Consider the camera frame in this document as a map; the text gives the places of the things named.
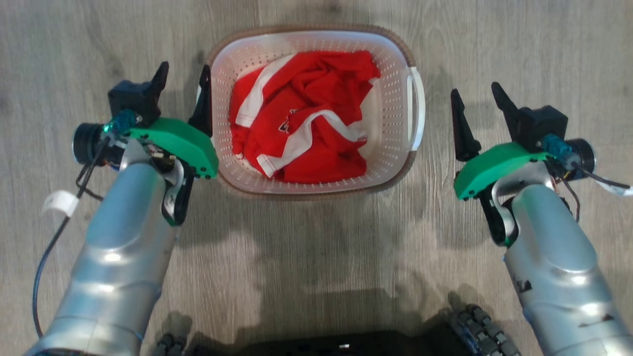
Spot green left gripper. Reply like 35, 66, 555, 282
108, 61, 220, 179

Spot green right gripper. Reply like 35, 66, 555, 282
451, 82, 569, 201

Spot white perforated plastic laundry basket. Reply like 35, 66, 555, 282
205, 25, 426, 200

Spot red and white garment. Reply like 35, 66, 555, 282
228, 50, 382, 184

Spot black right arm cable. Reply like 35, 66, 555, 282
569, 161, 632, 190

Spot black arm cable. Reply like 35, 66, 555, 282
569, 161, 632, 190
32, 141, 112, 339

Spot white tag on right cable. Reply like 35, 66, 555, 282
595, 178, 633, 198

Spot white tag on cable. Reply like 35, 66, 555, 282
42, 190, 80, 218
595, 178, 633, 198

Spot white tag on left cable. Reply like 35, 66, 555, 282
42, 190, 80, 218

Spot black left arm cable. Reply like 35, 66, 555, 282
32, 141, 112, 339

